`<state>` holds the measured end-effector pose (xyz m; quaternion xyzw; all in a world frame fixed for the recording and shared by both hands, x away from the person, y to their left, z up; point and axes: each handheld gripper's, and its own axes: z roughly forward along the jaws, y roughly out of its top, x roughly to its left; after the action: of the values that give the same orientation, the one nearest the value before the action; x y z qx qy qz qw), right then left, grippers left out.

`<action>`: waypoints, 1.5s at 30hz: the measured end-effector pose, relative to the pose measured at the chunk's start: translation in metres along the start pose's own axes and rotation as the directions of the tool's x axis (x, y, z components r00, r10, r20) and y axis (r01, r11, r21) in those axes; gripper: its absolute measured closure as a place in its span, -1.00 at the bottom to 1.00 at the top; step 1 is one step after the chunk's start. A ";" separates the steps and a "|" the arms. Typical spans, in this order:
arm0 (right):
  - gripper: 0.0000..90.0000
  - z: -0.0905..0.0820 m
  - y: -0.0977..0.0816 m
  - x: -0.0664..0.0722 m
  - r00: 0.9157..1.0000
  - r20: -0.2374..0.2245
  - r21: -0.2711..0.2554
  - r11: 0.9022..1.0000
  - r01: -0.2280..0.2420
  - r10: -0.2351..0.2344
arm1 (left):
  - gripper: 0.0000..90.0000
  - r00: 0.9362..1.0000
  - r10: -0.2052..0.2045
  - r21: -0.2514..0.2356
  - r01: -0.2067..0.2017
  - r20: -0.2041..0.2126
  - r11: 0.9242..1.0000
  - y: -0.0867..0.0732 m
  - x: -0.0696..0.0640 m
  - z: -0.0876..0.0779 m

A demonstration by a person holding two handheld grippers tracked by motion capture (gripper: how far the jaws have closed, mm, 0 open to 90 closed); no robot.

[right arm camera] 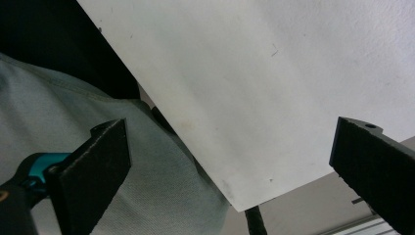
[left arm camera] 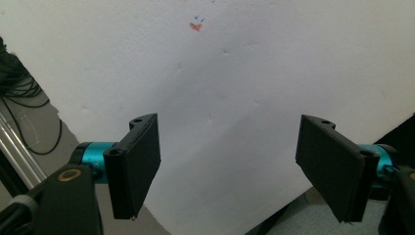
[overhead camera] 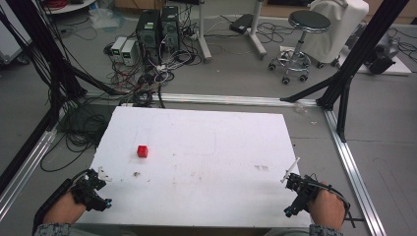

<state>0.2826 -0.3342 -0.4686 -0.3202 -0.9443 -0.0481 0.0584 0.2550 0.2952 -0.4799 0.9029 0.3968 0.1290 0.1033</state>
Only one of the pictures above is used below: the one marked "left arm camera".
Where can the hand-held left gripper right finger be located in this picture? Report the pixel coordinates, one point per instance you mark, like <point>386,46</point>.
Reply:
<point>337,163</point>

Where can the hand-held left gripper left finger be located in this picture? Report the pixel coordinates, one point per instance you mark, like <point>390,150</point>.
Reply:
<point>133,169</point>

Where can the metal stand leg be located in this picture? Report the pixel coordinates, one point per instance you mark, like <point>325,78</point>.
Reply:
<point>19,153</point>

